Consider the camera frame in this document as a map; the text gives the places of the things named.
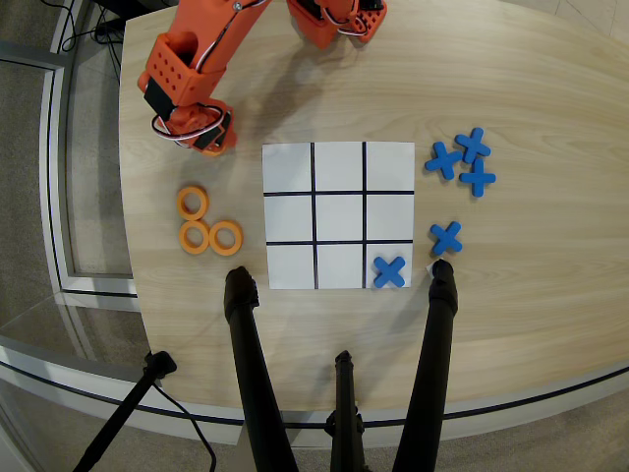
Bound white tic-tac-toe grid paper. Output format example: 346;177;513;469
260;141;417;291

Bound black cables with plug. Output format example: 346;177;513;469
57;0;124;86

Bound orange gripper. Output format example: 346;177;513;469
149;100;238;158

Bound black floor cable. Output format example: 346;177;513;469
149;381;218;472

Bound orange foam ring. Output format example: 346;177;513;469
176;185;211;222
208;220;245;257
178;219;211;256

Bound short black tripod leg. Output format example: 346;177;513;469
323;349;368;472

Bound grey metal floor frame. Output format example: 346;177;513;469
0;40;141;312

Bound blue foam cross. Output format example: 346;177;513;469
372;255;408;290
424;142;464;181
429;220;464;258
458;157;497;199
454;126;492;165

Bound thin black stand pole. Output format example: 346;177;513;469
72;350;178;472

